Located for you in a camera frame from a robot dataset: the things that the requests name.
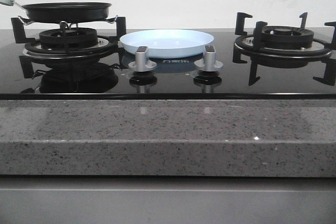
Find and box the black frying pan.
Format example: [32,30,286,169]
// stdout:
[0,0,113,24]

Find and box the black pan support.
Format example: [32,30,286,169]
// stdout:
[12,16,127,60]
[233,12,335,86]

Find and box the left black pan support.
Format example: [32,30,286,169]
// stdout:
[12,16,127,60]

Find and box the wire pan reducer ring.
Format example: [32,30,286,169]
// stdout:
[18,15,118,32]

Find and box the black glass gas cooktop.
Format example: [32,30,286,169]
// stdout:
[1,30,335,100]

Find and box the silver stove knob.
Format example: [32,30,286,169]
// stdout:
[194,45,224,72]
[128,46,157,72]

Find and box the right black pan support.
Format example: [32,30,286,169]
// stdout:
[233,12,335,86]

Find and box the light blue plate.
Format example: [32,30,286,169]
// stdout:
[120,29,214,59]

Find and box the left black gas burner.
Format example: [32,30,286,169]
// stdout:
[39,28,98,50]

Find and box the right silver stove knob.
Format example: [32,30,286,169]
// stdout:
[194,45,224,72]

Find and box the right black gas burner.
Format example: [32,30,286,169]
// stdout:
[261,26,314,50]

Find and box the black gas burner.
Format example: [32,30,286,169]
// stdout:
[39,28,98,50]
[261,26,314,50]

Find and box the left silver stove knob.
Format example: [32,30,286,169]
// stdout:
[128,46,157,72]

